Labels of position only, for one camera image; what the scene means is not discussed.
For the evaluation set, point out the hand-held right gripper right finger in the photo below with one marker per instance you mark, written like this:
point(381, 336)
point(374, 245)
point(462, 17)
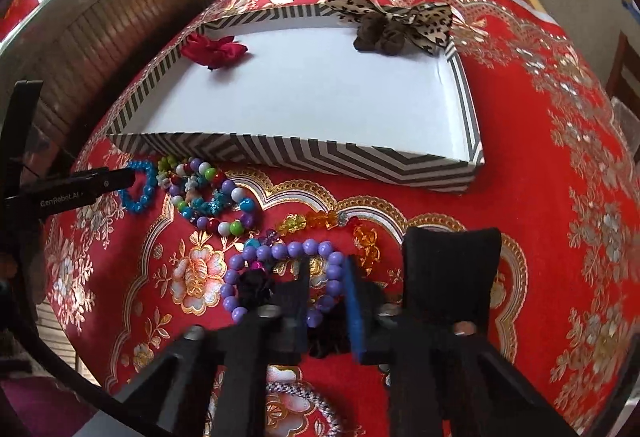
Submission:
point(356, 317)

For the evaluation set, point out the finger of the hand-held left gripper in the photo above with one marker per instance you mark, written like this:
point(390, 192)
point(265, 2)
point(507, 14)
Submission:
point(90, 187)

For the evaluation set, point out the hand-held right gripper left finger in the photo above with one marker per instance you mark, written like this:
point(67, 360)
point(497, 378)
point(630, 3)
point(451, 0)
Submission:
point(299, 302)

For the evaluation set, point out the black velvet pouch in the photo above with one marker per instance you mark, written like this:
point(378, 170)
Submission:
point(450, 277)

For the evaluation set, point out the white shallow tray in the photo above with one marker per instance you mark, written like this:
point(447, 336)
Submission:
point(320, 87)

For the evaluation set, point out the red bow hair clip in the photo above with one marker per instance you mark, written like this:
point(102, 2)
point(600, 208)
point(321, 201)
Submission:
point(212, 51)

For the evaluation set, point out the red gold floral tablecloth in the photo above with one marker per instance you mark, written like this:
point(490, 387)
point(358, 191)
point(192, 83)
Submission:
point(525, 167)

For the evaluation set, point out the brown fluffy scrunchie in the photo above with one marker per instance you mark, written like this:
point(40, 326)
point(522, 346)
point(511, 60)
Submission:
point(395, 24)

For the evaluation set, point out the wooden chair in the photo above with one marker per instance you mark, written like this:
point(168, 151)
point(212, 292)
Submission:
point(622, 72)

